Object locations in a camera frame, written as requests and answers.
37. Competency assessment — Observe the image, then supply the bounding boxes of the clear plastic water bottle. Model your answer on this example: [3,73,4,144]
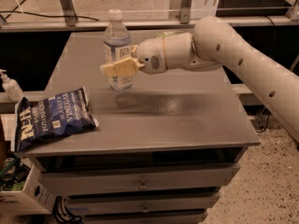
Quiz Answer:
[104,9,133,91]

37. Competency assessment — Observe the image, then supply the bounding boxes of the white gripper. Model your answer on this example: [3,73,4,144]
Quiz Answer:
[100,33,218,77]

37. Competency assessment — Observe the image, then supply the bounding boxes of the black cable on ledge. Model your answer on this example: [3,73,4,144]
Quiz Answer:
[0,0,100,21]

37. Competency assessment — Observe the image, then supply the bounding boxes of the grey drawer cabinet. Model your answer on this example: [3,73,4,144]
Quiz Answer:
[24,33,259,224]

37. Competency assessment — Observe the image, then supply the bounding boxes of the grey metal frame post right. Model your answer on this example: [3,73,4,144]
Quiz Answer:
[179,0,192,24]

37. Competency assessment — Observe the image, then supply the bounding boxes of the grey metal frame post left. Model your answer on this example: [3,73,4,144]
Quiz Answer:
[60,0,78,27]

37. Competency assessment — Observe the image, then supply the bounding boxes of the white pump dispenser bottle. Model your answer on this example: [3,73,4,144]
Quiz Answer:
[0,69,23,102]

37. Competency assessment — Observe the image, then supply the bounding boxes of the blue potato chip bag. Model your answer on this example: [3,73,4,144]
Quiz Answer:
[14,87,99,152]

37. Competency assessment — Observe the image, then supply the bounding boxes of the white cardboard box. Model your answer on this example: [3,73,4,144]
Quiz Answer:
[0,158,56,215]

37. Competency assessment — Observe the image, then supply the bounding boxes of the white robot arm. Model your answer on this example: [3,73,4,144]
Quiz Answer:
[100,17,299,141]

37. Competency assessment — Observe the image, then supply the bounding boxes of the grey metal frame post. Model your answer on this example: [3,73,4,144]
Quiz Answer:
[60,0,78,27]
[179,0,192,24]

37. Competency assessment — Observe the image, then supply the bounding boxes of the green chip bag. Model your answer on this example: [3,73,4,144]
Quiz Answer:
[155,31,185,38]

